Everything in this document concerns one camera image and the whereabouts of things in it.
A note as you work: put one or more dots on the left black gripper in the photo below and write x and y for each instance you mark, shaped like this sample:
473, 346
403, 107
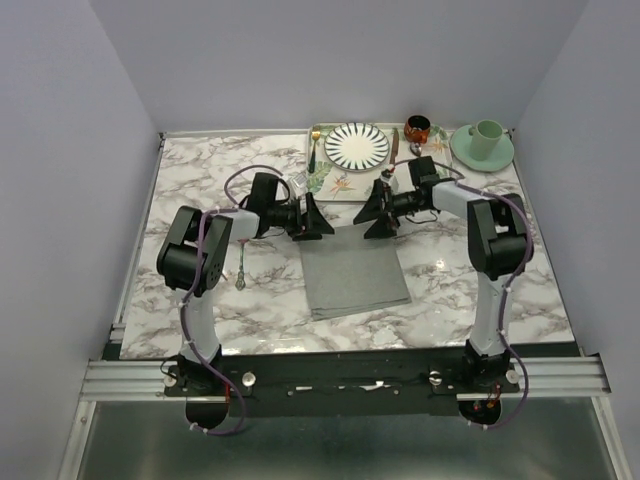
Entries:
312, 221

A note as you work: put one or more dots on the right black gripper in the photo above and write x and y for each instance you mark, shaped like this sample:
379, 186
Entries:
385, 226

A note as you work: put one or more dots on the grey cloth napkin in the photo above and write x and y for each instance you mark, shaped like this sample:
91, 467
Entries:
346, 274

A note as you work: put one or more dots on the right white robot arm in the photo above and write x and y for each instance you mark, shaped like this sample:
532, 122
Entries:
499, 244

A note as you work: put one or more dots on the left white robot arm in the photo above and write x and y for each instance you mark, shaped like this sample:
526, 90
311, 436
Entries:
193, 254

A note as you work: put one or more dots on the floral serving tray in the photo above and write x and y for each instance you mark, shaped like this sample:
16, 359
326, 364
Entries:
331, 184

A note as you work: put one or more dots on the copper knife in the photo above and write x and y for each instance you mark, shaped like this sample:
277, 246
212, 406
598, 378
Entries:
394, 148

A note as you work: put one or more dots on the striped white plate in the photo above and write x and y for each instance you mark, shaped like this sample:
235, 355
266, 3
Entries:
357, 147

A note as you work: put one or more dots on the silver spoon on tray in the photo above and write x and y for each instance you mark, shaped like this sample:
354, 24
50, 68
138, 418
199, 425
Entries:
417, 149

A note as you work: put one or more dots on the iridescent gold spoon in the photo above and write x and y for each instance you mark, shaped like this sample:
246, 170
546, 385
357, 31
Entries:
240, 283

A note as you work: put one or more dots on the orange black mug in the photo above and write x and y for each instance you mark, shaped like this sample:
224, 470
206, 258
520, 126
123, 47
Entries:
417, 129

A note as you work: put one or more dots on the green saucer plate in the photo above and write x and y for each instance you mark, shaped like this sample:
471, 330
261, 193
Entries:
500, 158

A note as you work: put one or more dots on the green cup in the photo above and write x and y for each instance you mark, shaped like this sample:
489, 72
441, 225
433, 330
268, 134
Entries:
485, 135

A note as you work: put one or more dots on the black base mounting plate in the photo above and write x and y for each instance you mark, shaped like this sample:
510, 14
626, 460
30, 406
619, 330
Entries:
256, 376

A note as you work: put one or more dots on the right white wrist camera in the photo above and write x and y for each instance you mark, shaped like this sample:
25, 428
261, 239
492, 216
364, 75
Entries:
387, 176

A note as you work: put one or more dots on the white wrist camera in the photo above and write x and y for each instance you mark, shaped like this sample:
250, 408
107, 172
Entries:
387, 176
299, 181

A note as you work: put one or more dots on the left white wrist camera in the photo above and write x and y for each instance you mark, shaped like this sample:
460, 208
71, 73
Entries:
299, 181

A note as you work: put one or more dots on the gold green-handled fork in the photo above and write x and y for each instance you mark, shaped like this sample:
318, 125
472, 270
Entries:
315, 136

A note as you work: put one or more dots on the aluminium frame rail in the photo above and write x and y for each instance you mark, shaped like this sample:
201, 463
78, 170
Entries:
537, 378

